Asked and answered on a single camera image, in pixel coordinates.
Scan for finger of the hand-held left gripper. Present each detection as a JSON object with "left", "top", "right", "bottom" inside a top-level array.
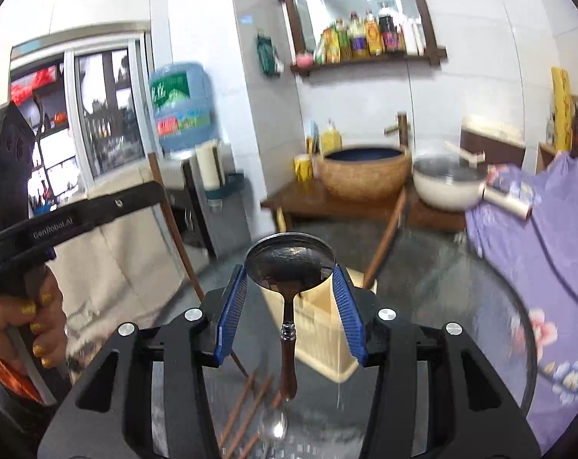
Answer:
[{"left": 77, "top": 180, "right": 168, "bottom": 231}]

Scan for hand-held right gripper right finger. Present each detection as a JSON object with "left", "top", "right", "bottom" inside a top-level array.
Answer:
[{"left": 332, "top": 268, "right": 543, "bottom": 459}]

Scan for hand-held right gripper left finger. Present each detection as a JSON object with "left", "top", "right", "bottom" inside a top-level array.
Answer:
[{"left": 45, "top": 265, "right": 249, "bottom": 459}]

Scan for cream perforated utensil holder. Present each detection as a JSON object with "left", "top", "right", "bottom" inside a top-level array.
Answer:
[{"left": 260, "top": 268, "right": 378, "bottom": 383}]

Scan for wooden handled metal spoon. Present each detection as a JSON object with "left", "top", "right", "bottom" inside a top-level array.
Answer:
[{"left": 244, "top": 232, "right": 337, "bottom": 401}]

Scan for steel spoon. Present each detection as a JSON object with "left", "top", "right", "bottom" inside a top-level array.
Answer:
[{"left": 257, "top": 408, "right": 290, "bottom": 459}]

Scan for person's left forearm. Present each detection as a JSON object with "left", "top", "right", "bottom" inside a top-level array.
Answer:
[{"left": 0, "top": 342, "right": 48, "bottom": 407}]

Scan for person's left hand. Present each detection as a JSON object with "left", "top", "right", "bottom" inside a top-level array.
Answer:
[{"left": 0, "top": 277, "right": 68, "bottom": 370}]

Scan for grey water dispenser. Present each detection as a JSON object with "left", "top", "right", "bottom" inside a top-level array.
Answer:
[{"left": 167, "top": 153, "right": 252, "bottom": 260}]

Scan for sliding window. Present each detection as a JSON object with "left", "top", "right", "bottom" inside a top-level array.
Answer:
[{"left": 9, "top": 23, "right": 150, "bottom": 188}]

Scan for white paper cup stack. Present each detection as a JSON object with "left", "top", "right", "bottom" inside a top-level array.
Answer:
[{"left": 195, "top": 140, "right": 223, "bottom": 192}]

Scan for teal cup holder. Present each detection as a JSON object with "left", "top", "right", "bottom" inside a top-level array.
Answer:
[{"left": 205, "top": 172, "right": 247, "bottom": 202}]

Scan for blue water bottle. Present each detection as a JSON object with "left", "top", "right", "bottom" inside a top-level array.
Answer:
[{"left": 148, "top": 61, "right": 221, "bottom": 154}]

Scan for wooden counter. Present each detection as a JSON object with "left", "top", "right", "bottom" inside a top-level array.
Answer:
[{"left": 260, "top": 181, "right": 467, "bottom": 235}]

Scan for woven pattern basin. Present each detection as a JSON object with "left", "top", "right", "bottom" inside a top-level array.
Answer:
[{"left": 316, "top": 145, "right": 413, "bottom": 202}]

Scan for yellow cup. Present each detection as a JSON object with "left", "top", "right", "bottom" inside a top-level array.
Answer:
[{"left": 294, "top": 154, "right": 314, "bottom": 183}]

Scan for white pan with lid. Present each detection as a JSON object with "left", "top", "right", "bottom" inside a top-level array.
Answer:
[{"left": 412, "top": 155, "right": 534, "bottom": 221}]

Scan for yellow soap bottle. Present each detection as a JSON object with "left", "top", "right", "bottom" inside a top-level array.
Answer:
[{"left": 320, "top": 122, "right": 342, "bottom": 155}]

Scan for bronze faucet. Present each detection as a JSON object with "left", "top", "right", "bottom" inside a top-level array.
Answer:
[{"left": 383, "top": 111, "right": 409, "bottom": 149}]

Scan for purple floral cloth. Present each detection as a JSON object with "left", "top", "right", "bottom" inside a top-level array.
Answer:
[{"left": 463, "top": 152, "right": 578, "bottom": 451}]

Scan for green hanging packet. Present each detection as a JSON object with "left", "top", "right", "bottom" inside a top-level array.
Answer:
[{"left": 256, "top": 33, "right": 285, "bottom": 78}]

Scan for brown and cream rice cooker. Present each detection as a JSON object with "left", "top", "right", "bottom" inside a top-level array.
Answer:
[{"left": 460, "top": 115, "right": 527, "bottom": 168}]

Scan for small wooden box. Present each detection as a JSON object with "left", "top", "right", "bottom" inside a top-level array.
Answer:
[{"left": 537, "top": 142, "right": 558, "bottom": 173}]

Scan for yellow roll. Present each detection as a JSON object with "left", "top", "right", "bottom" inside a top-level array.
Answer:
[{"left": 550, "top": 67, "right": 575, "bottom": 155}]

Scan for wooden framed wall shelf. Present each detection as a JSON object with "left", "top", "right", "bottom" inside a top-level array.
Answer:
[{"left": 277, "top": 0, "right": 449, "bottom": 78}]

